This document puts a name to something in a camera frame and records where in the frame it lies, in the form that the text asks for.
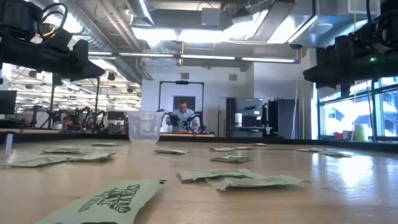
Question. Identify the white and green Truvia packet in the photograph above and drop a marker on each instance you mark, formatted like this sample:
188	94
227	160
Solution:
93	157

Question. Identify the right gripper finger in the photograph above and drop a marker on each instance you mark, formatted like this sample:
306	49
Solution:
320	74

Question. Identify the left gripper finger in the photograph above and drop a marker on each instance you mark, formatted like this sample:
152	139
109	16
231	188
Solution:
88	72

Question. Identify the black cabinet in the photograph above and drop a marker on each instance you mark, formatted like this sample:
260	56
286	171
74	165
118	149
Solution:
284	118

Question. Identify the dark green Truvia packet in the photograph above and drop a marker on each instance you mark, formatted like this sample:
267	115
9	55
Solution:
171	152
231	159
222	149

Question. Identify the grey equipment cabinet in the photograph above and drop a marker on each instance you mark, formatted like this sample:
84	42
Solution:
248	109

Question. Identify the white cylinder container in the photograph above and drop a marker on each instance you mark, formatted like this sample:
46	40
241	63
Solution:
238	119

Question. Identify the grey wall vent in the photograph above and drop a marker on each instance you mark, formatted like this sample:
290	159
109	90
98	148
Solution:
185	76
233	77

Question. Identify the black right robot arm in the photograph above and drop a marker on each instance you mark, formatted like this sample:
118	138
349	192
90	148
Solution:
388	21

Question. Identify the black monitor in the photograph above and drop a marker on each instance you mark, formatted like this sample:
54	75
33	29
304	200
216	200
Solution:
7	102

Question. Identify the black background robot arm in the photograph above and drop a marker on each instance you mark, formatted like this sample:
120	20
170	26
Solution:
196	119
172	119

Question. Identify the clear plastic cup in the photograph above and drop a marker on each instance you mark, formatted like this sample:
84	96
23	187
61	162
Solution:
144	130

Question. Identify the grey ceiling box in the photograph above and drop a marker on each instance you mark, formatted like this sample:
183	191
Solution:
211	17

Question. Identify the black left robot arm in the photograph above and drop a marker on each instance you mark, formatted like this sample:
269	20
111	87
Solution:
18	18

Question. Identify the grey metal post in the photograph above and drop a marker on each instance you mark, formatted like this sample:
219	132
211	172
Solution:
8	143

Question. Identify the linear ceiling light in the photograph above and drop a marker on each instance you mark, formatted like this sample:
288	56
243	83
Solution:
102	53
207	57
268	59
146	55

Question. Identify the black frame post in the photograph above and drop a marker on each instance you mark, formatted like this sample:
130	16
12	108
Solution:
51	102

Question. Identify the person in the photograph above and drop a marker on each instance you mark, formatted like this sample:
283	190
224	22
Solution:
183	116

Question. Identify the black window frame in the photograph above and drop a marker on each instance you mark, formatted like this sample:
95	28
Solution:
374	109

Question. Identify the silver ventilation duct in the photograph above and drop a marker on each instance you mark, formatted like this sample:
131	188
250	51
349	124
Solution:
102	28

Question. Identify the black gantry frame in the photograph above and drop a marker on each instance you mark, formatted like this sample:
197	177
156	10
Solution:
159	102

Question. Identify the black dome camera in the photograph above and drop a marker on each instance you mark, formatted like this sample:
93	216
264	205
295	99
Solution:
295	46

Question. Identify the yellow-green bin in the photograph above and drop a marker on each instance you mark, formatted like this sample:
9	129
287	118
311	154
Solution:
361	133

